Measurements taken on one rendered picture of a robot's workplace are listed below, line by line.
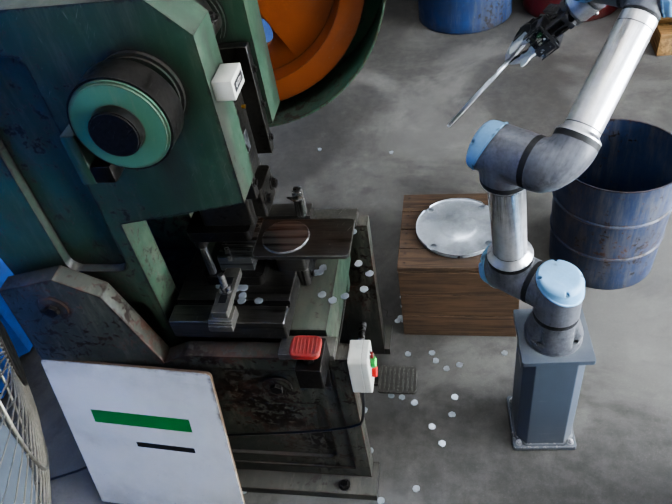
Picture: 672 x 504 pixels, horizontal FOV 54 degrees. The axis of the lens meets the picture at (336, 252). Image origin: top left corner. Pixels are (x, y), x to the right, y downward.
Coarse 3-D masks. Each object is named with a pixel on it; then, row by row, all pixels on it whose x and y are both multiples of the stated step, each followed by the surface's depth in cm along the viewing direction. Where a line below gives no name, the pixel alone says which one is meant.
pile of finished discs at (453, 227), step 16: (432, 208) 232; (448, 208) 231; (464, 208) 230; (480, 208) 230; (416, 224) 227; (432, 224) 226; (448, 224) 224; (464, 224) 223; (480, 224) 223; (432, 240) 221; (448, 240) 220; (464, 240) 219; (480, 240) 218; (448, 256) 215; (464, 256) 214
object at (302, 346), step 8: (296, 336) 147; (304, 336) 147; (312, 336) 146; (296, 344) 145; (304, 344) 145; (312, 344) 145; (320, 344) 145; (296, 352) 144; (304, 352) 144; (312, 352) 143; (320, 352) 144
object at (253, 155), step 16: (240, 96) 147; (240, 112) 147; (256, 160) 158; (256, 176) 156; (272, 176) 161; (272, 192) 161; (224, 208) 154; (240, 208) 153; (256, 208) 156; (208, 224) 158; (224, 224) 158; (240, 224) 157
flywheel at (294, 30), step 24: (264, 0) 163; (288, 0) 162; (312, 0) 161; (336, 0) 159; (360, 0) 156; (288, 24) 166; (312, 24) 166; (336, 24) 161; (288, 48) 171; (312, 48) 169; (336, 48) 166; (288, 72) 173; (312, 72) 171; (288, 96) 177
